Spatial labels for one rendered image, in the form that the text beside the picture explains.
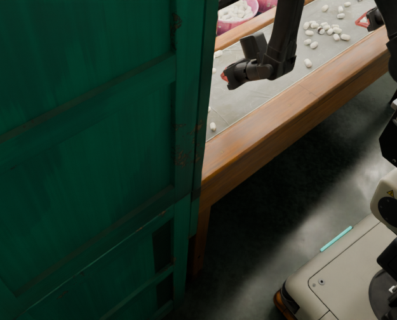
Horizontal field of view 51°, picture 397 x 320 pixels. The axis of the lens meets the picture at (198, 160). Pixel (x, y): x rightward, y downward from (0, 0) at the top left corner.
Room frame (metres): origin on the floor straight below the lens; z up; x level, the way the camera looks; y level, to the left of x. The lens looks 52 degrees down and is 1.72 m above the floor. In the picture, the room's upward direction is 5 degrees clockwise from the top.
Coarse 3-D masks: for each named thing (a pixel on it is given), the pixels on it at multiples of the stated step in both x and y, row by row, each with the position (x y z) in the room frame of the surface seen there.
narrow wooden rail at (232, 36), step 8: (312, 0) 1.70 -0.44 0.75; (272, 8) 1.59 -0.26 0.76; (264, 16) 1.53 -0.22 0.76; (272, 16) 1.53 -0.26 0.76; (248, 24) 1.46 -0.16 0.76; (256, 24) 1.46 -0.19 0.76; (264, 24) 1.48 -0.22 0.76; (232, 32) 1.39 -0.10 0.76; (240, 32) 1.40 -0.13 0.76; (248, 32) 1.41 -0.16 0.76; (216, 40) 1.34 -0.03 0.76; (224, 40) 1.34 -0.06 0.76; (232, 40) 1.35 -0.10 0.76; (216, 48) 1.29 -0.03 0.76; (224, 48) 1.32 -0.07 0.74
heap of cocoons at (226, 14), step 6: (240, 0) 1.67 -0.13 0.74; (228, 6) 1.62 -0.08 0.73; (234, 6) 1.63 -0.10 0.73; (240, 6) 1.62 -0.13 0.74; (246, 6) 1.63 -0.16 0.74; (222, 12) 1.56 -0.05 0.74; (228, 12) 1.58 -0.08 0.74; (234, 12) 1.58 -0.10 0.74; (240, 12) 1.58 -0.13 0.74; (246, 12) 1.58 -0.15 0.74; (252, 12) 1.60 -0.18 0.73; (222, 18) 1.52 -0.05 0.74; (228, 18) 1.54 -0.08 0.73; (234, 18) 1.53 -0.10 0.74; (240, 18) 1.53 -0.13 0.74
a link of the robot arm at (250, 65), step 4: (256, 60) 0.93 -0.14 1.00; (248, 64) 0.94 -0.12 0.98; (252, 64) 0.92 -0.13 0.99; (256, 64) 0.91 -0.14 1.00; (248, 68) 0.92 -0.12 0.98; (252, 68) 0.91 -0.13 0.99; (256, 68) 0.90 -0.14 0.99; (248, 72) 0.92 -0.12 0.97; (252, 72) 0.91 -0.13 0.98; (256, 72) 0.90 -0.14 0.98; (248, 76) 0.91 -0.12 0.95; (252, 76) 0.91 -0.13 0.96; (256, 76) 0.90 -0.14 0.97; (252, 80) 0.91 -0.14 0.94; (256, 80) 0.91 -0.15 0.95
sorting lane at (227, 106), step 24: (336, 0) 1.74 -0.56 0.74; (336, 24) 1.55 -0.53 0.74; (240, 48) 1.33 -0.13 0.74; (312, 48) 1.37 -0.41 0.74; (336, 48) 1.38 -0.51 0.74; (216, 72) 1.18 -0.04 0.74; (216, 96) 1.05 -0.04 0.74; (240, 96) 1.06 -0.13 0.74; (264, 96) 1.07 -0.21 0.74; (216, 120) 0.94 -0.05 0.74
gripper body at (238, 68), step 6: (246, 60) 1.01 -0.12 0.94; (234, 66) 0.97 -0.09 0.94; (240, 66) 0.96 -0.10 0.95; (228, 72) 0.95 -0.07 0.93; (234, 72) 0.95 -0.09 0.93; (240, 72) 0.94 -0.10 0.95; (228, 78) 0.94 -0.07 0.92; (234, 78) 0.95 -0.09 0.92; (240, 78) 0.93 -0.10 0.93; (246, 78) 0.92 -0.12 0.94; (228, 84) 0.93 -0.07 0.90; (234, 84) 0.93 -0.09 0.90; (240, 84) 0.94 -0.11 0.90
